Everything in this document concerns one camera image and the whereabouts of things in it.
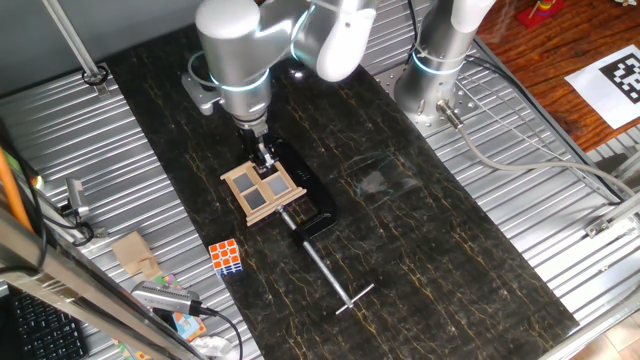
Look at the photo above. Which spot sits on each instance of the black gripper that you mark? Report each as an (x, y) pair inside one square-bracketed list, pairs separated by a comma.
[(252, 142)]

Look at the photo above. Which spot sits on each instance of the small wooden sliding window model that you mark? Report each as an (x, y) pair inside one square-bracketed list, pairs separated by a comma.
[(262, 200)]

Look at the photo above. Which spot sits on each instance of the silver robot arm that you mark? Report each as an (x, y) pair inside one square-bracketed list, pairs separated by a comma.
[(235, 45)]

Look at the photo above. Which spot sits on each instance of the black C-clamp with steel screw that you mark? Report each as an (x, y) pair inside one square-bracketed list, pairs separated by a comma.
[(320, 200)]

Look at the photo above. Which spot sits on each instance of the orange and white Rubik's cube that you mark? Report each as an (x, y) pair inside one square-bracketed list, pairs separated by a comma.
[(225, 255)]

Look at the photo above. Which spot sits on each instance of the black marble pattern mat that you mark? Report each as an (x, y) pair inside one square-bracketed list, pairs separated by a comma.
[(400, 225)]

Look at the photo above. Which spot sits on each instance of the small wooden house block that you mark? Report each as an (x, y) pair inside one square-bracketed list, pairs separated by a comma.
[(131, 252)]

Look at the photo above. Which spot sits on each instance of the colourful picture cards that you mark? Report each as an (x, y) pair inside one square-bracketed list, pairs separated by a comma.
[(189, 326)]

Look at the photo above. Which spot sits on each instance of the crumpled white wrapper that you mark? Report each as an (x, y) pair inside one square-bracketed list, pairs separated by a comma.
[(212, 346)]

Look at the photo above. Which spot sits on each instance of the slanted metal pole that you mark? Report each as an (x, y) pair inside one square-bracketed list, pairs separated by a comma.
[(75, 45)]

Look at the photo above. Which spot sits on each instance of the orange pole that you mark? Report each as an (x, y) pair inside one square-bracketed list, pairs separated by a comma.
[(11, 190)]

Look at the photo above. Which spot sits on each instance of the black keyboard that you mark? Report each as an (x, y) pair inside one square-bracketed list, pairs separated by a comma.
[(45, 332)]

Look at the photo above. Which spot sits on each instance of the brown wooden table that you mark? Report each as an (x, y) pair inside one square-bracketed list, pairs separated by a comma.
[(540, 60)]

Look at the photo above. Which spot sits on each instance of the white paper with black marker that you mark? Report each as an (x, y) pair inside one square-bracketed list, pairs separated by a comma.
[(595, 85)]

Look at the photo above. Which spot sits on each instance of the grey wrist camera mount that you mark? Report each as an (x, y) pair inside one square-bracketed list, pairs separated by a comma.
[(200, 97)]

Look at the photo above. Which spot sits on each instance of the silver depth camera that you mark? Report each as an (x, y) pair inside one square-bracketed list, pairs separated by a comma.
[(165, 297)]

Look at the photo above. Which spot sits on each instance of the small grey mounted camera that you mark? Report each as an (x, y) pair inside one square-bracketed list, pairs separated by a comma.
[(76, 195)]

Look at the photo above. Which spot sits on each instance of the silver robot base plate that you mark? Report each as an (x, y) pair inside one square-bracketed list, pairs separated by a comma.
[(462, 107)]

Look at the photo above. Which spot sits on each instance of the steel frame beam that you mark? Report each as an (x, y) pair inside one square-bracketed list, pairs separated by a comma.
[(75, 287)]

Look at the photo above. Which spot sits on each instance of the aluminium corner bracket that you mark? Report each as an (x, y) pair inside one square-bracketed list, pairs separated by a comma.
[(612, 220)]

